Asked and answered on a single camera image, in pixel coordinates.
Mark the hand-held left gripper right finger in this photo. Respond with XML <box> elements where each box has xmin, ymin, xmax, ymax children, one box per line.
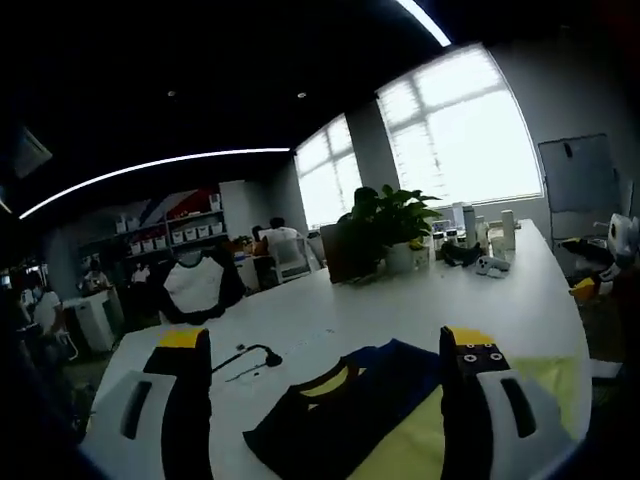
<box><xmin>438</xmin><ymin>325</ymin><xmax>572</xmax><ymax>480</ymax></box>

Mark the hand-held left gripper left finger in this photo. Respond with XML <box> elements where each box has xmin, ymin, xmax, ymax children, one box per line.
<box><xmin>81</xmin><ymin>327</ymin><xmax>214</xmax><ymax>480</ymax></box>

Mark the yellow blue black garment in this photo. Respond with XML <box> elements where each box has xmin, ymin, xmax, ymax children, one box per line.
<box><xmin>242</xmin><ymin>338</ymin><xmax>584</xmax><ymax>480</ymax></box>

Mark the whiteboard on stand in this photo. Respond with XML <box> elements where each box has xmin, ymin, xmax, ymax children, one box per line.
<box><xmin>538</xmin><ymin>133</ymin><xmax>624</xmax><ymax>242</ymax></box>

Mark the white controller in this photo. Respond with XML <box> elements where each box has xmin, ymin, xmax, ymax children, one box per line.
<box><xmin>474</xmin><ymin>254</ymin><xmax>512</xmax><ymax>278</ymax></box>

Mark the white black raglan shirt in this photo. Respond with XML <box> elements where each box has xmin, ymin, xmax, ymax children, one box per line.
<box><xmin>159</xmin><ymin>249</ymin><xmax>247</xmax><ymax>326</ymax></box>

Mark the green plant in white pot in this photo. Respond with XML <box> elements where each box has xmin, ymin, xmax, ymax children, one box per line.
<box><xmin>336</xmin><ymin>184</ymin><xmax>445</xmax><ymax>275</ymax></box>

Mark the shelf with white bins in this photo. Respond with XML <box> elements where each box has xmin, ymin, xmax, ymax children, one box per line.
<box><xmin>114</xmin><ymin>192</ymin><xmax>227</xmax><ymax>257</ymax></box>

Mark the white office chair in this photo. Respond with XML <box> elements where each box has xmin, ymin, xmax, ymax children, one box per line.
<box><xmin>269</xmin><ymin>236</ymin><xmax>315</xmax><ymax>282</ymax></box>

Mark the brown cardboard box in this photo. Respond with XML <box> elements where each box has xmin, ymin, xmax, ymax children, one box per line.
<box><xmin>319</xmin><ymin>223</ymin><xmax>384</xmax><ymax>286</ymax></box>

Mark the ceiling light strip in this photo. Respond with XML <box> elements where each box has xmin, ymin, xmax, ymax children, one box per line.
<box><xmin>397</xmin><ymin>0</ymin><xmax>453</xmax><ymax>48</ymax></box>
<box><xmin>18</xmin><ymin>146</ymin><xmax>292</xmax><ymax>220</ymax></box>

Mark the white ceiling air conditioner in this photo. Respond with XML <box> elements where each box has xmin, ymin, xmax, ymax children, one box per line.
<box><xmin>13</xmin><ymin>124</ymin><xmax>54</xmax><ymax>180</ymax></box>

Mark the black gooseneck cable with base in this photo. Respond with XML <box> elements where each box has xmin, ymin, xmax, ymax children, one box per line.
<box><xmin>212</xmin><ymin>343</ymin><xmax>284</xmax><ymax>382</ymax></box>

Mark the black strap device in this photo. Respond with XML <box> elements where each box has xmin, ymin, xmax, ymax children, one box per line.
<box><xmin>442</xmin><ymin>241</ymin><xmax>484</xmax><ymax>269</ymax></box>

